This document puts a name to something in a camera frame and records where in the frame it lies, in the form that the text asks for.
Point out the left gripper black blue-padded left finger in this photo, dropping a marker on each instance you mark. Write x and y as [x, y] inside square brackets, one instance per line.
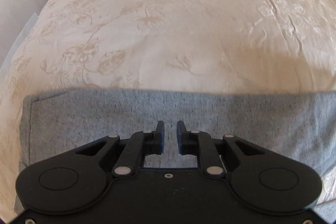
[135, 149]

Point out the grey speckled pants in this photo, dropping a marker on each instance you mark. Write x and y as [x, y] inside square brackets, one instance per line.
[298, 126]

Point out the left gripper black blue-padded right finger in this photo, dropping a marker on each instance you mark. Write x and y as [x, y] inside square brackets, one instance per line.
[201, 145]

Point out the cream embroidered bedspread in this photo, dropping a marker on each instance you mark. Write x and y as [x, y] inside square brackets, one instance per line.
[224, 47]

